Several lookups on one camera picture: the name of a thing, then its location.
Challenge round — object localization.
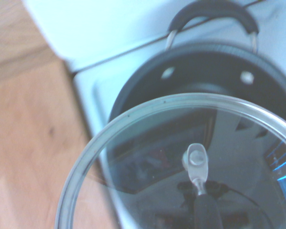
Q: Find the glass pot lid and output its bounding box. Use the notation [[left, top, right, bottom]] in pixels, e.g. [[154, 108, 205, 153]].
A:
[[54, 93, 286, 229]]

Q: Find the black pot with loop handle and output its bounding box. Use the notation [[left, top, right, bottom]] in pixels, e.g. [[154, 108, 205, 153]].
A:
[[107, 0, 286, 193]]

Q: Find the white electric stove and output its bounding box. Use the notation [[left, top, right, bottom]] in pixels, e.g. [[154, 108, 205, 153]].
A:
[[23, 0, 286, 229]]

